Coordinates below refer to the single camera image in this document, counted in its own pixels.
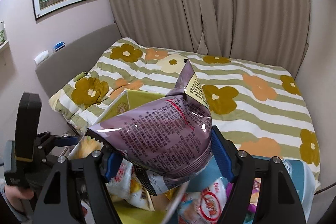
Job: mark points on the white wall shelf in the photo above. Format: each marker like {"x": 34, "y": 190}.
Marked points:
{"x": 4, "y": 48}

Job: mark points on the floral striped blanket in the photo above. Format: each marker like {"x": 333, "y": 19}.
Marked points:
{"x": 236, "y": 98}

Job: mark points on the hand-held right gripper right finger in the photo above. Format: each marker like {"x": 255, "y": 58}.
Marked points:
{"x": 220, "y": 153}

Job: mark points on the white packet with black text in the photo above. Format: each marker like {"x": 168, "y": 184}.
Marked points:
{"x": 160, "y": 184}

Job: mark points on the orange and white snack packet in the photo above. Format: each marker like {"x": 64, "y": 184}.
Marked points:
{"x": 88, "y": 146}

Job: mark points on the white tissue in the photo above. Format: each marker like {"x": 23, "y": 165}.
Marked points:
{"x": 42, "y": 56}

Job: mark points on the blue patterned cloth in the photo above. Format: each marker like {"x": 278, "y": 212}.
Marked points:
{"x": 294, "y": 167}

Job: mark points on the yellow chip packet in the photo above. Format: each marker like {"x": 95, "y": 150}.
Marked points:
{"x": 137, "y": 188}

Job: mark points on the beige curtain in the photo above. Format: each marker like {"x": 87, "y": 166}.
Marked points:
{"x": 204, "y": 3}

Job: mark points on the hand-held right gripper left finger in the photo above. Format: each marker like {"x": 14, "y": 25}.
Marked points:
{"x": 113, "y": 163}

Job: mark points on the grey bed headboard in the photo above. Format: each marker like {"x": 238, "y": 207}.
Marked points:
{"x": 78, "y": 50}

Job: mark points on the purple chip bag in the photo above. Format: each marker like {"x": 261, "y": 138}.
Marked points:
{"x": 254, "y": 195}

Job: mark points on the green cardboard box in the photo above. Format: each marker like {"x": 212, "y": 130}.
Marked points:
{"x": 123, "y": 108}

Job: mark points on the blue and white small object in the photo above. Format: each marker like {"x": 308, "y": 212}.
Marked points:
{"x": 59, "y": 47}

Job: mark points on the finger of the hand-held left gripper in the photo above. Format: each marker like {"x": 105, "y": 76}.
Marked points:
{"x": 67, "y": 141}

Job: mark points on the mauve snack bag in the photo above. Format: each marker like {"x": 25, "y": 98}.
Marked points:
{"x": 162, "y": 140}

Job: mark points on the red and white snack packet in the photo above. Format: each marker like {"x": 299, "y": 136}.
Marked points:
{"x": 210, "y": 200}

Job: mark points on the person's left hand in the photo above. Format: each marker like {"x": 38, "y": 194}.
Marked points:
{"x": 18, "y": 193}

